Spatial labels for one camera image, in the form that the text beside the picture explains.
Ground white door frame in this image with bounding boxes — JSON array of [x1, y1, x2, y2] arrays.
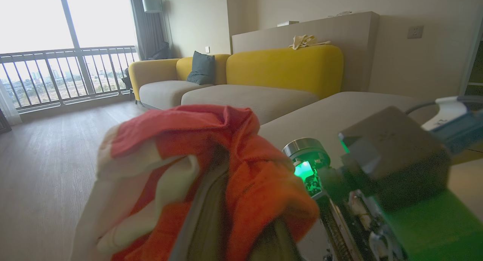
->
[[458, 27, 483, 99]]

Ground dark grey cushion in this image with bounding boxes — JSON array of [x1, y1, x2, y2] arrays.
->
[[187, 51, 216, 85]]

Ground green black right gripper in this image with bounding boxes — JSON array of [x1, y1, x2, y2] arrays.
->
[[294, 158, 483, 261]]

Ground floor lamp with pale shade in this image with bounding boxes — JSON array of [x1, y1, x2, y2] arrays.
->
[[142, 0, 170, 58]]

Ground yellow cloth on sofa back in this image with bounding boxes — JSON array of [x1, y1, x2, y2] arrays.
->
[[289, 35, 332, 50]]

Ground white cable label tag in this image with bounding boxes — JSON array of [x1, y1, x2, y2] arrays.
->
[[422, 96, 470, 131]]

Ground grey balcony railing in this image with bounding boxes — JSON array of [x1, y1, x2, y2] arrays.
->
[[0, 45, 138, 110]]

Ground thin black right camera cable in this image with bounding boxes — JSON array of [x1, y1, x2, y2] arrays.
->
[[406, 95, 483, 115]]

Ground teal right camera connector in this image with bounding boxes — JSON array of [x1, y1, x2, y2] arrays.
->
[[430, 110, 483, 154]]

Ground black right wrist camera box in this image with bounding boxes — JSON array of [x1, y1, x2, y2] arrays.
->
[[282, 106, 451, 210]]

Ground dark furniture edge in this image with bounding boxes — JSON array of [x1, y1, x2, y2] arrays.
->
[[0, 109, 12, 134]]

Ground grey curtain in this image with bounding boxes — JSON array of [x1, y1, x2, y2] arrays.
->
[[128, 0, 166, 60]]

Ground white sheer curtain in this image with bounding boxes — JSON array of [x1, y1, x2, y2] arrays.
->
[[0, 80, 22, 126]]

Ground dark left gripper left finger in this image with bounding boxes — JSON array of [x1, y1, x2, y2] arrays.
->
[[170, 148, 231, 261]]

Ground red garment with white cuffs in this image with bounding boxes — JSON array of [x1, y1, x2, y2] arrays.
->
[[70, 104, 320, 261]]

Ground yellow and grey sofa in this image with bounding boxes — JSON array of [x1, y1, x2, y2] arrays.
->
[[128, 45, 483, 216]]

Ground dark small chair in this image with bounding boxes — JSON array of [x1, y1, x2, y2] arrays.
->
[[122, 68, 133, 91]]

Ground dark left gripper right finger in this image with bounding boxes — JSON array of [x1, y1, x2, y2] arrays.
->
[[260, 219, 302, 261]]

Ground dark window frame post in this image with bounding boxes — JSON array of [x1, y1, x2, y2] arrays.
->
[[58, 0, 95, 96]]

